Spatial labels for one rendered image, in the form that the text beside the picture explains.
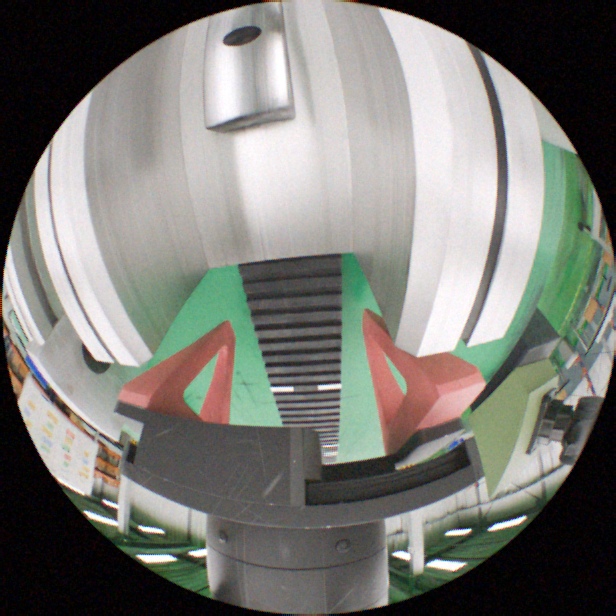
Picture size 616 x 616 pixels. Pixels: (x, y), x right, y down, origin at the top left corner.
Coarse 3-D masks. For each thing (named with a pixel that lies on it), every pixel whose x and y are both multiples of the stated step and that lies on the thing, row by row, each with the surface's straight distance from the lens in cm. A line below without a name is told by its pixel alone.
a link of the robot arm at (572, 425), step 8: (568, 424) 47; (576, 424) 42; (584, 424) 42; (592, 424) 43; (568, 432) 46; (576, 432) 43; (584, 432) 43; (568, 440) 44; (576, 440) 43; (584, 440) 43; (568, 448) 44; (576, 448) 43
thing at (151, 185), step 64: (320, 0) 10; (128, 64) 6; (192, 64) 8; (256, 64) 6; (320, 64) 7; (384, 64) 3; (448, 64) 3; (64, 128) 5; (128, 128) 5; (192, 128) 7; (256, 128) 6; (320, 128) 6; (384, 128) 3; (448, 128) 2; (512, 128) 3; (64, 192) 4; (128, 192) 5; (192, 192) 7; (256, 192) 6; (320, 192) 6; (384, 192) 4; (448, 192) 2; (512, 192) 3; (64, 256) 5; (128, 256) 4; (192, 256) 6; (256, 256) 7; (384, 256) 4; (448, 256) 3; (512, 256) 4; (128, 320) 4; (384, 320) 4; (448, 320) 3
